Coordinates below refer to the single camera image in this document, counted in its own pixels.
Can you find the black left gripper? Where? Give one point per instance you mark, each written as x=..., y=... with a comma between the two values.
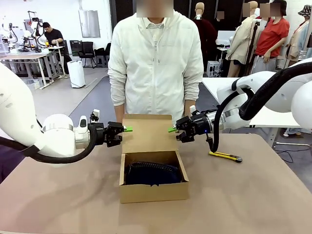
x=101, y=134

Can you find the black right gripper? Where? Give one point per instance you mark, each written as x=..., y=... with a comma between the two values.
x=202, y=124

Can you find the navy blue fabric bag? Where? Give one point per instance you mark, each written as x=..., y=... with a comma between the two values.
x=151, y=175

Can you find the brown cardboard box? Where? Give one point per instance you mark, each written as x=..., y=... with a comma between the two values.
x=153, y=192

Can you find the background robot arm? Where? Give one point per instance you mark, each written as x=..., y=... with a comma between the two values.
x=7, y=34

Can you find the person's right forearm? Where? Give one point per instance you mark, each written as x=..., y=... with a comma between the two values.
x=120, y=113

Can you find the person's left forearm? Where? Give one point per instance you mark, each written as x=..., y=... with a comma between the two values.
x=190, y=107

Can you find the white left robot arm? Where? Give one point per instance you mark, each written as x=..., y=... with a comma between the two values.
x=14, y=109

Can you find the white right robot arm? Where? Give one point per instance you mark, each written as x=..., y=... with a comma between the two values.
x=280, y=95

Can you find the yellow utility knife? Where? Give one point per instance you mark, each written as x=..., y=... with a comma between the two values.
x=226, y=156

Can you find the white desk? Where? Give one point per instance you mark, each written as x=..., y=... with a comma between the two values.
x=214, y=84

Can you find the person in white jacket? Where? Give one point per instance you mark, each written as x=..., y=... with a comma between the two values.
x=156, y=73

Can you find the white computer case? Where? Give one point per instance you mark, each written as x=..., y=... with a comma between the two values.
x=213, y=68

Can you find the white air purifier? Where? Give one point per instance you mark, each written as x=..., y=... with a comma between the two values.
x=76, y=74

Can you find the black office chair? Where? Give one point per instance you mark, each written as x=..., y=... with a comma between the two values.
x=87, y=50

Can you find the clear plastic bin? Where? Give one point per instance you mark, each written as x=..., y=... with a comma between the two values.
x=33, y=84

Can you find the mannequin in dark red garment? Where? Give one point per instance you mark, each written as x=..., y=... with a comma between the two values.
x=206, y=31

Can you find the white monitor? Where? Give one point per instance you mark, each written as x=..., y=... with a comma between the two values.
x=225, y=37

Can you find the mannequin in beige coat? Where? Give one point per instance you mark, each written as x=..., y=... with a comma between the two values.
x=241, y=41

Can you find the purple cloth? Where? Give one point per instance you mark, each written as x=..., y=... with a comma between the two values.
x=7, y=168

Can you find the person in black clothes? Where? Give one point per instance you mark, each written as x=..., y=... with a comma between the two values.
x=220, y=23

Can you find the man in black shirt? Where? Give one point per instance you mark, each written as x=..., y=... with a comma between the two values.
x=54, y=36

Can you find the wooden workbench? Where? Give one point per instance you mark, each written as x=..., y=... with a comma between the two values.
x=22, y=57

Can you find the person in red shirt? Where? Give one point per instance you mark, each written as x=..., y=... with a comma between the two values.
x=270, y=36

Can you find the mannequin with bucket hat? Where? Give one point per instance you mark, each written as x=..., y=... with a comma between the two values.
x=298, y=39

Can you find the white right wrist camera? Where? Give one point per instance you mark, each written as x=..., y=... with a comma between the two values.
x=193, y=109

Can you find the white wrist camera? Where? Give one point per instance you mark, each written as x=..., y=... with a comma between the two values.
x=95, y=115
x=193, y=109

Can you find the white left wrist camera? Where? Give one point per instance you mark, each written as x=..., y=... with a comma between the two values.
x=95, y=115

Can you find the grey wall panel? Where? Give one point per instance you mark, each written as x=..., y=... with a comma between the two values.
x=89, y=24

